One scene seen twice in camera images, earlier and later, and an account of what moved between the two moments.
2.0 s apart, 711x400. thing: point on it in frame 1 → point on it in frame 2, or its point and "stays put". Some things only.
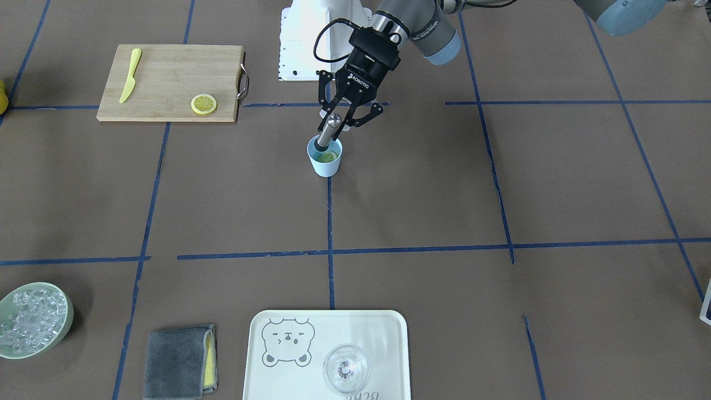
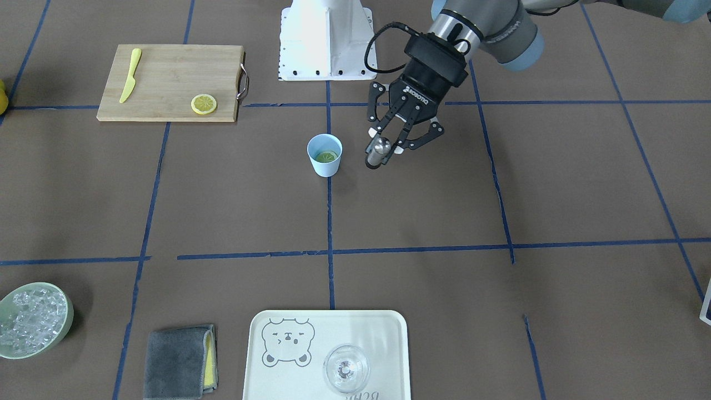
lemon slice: (327, 156) stays put
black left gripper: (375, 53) → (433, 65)
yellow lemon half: (204, 104) stays put
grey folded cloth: (181, 363) stays put
